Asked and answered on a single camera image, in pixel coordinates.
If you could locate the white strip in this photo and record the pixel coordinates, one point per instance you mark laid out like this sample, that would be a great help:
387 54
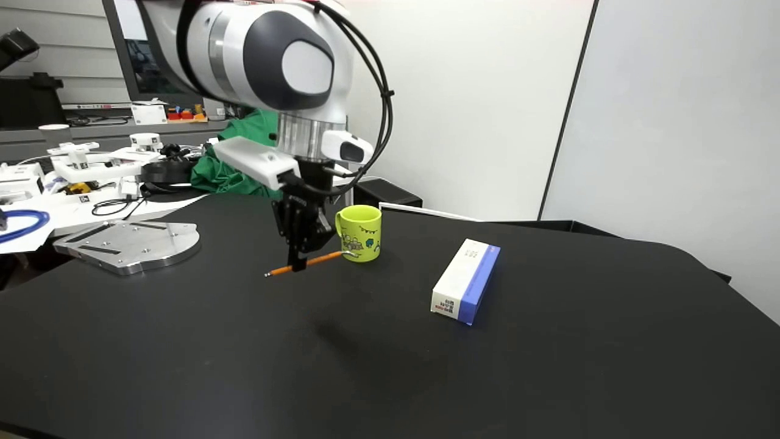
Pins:
426 211

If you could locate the white paper sheets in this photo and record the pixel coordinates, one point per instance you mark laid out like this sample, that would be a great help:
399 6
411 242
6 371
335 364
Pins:
73 210

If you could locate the lime green printed mug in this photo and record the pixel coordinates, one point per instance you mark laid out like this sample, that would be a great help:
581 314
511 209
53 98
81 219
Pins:
361 235

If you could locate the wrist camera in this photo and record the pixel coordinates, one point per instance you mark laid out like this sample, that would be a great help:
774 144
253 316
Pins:
253 158

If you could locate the black box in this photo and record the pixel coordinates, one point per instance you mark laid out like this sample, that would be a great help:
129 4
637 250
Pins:
387 192

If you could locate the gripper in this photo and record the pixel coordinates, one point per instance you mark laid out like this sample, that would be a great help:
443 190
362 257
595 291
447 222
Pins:
315 183

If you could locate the white printed plastic parts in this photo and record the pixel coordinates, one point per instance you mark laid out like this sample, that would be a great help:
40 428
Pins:
85 164

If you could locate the colourful toy blocks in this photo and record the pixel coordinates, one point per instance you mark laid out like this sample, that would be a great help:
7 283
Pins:
186 114

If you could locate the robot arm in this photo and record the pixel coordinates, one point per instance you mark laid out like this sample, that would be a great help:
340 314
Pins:
244 55

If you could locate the round metal mounting plate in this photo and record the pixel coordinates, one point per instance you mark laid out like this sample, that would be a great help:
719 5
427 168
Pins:
131 244

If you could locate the green cloth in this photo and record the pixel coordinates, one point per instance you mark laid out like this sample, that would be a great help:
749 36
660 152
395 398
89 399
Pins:
244 131

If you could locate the monitor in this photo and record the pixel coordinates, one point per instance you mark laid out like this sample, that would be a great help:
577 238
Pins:
143 67

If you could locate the white and blue carton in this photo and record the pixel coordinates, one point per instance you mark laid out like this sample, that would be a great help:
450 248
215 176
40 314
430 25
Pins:
463 280

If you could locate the black lamp head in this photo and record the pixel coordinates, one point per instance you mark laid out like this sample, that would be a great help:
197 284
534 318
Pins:
15 46

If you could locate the orange pen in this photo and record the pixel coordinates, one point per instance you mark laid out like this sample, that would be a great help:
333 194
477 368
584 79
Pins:
323 258

